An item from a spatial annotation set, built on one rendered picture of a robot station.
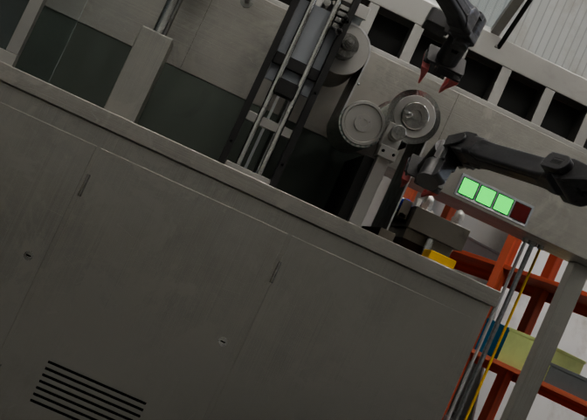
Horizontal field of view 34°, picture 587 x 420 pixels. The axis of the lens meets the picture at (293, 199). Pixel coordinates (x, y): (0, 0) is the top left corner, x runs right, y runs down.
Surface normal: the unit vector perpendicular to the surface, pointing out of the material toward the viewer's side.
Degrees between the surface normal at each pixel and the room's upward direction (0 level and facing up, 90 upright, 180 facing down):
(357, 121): 90
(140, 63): 90
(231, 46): 90
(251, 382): 90
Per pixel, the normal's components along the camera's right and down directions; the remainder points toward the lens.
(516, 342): -0.75, -0.37
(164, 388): 0.11, -0.01
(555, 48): 0.46, 0.16
